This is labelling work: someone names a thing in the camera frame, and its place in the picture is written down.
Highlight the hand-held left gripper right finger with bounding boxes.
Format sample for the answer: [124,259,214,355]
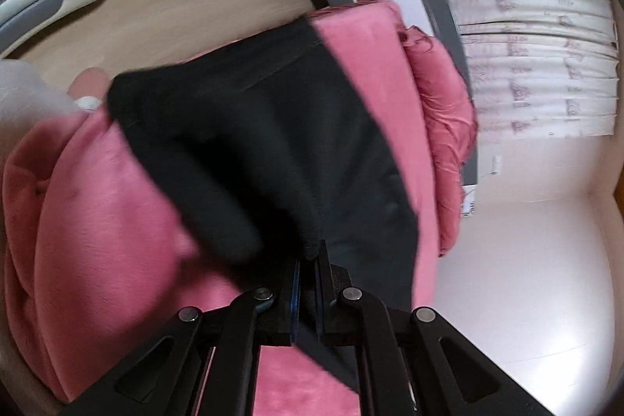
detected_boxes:
[314,241,557,416]

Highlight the person's left foot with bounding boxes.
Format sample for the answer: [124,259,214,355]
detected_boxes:
[67,67,111,111]

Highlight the pink fleece blanket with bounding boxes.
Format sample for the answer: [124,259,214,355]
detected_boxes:
[2,0,442,416]

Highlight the black pants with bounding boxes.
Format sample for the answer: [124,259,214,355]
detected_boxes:
[106,14,421,392]

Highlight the person's left leg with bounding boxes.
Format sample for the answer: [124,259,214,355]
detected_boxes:
[0,59,79,163]

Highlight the white patterned curtain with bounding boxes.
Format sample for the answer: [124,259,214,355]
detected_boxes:
[431,0,624,139]

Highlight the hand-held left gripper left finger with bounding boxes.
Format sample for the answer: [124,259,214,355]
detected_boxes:
[58,260,301,416]

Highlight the pink crumpled duvet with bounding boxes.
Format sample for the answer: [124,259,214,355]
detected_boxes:
[397,26,479,258]

